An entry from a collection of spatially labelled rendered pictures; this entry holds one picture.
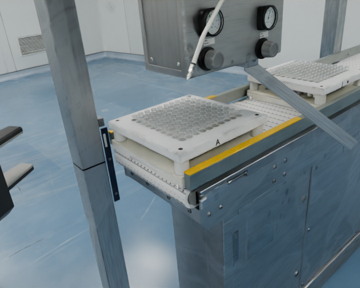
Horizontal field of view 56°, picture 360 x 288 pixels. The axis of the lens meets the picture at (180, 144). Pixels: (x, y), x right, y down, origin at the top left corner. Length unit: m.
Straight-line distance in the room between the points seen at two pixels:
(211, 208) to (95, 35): 6.26
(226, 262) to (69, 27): 0.63
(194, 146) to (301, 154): 0.35
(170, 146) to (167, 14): 0.23
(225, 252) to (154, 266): 0.84
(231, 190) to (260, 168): 0.09
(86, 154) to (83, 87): 0.15
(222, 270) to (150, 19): 0.61
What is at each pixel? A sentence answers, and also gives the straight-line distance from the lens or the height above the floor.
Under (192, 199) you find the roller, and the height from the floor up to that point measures 0.81.
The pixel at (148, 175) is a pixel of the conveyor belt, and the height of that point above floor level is 0.82.
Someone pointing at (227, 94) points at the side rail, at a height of 0.86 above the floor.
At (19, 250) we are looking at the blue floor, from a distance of 1.98.
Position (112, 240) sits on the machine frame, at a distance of 0.93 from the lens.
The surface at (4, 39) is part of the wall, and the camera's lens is 6.03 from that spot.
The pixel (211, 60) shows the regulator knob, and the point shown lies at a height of 1.07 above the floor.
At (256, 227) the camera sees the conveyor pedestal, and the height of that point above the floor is 0.58.
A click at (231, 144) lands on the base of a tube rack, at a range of 0.70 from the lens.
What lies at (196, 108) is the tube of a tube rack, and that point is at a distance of 0.75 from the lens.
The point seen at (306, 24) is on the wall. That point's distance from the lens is 4.28.
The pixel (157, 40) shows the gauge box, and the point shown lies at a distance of 0.52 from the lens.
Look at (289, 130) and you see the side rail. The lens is 0.78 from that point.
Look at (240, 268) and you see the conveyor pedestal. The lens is 0.96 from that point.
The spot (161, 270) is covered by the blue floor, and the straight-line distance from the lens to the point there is 1.63.
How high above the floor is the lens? 1.16
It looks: 25 degrees down
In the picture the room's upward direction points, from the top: 5 degrees counter-clockwise
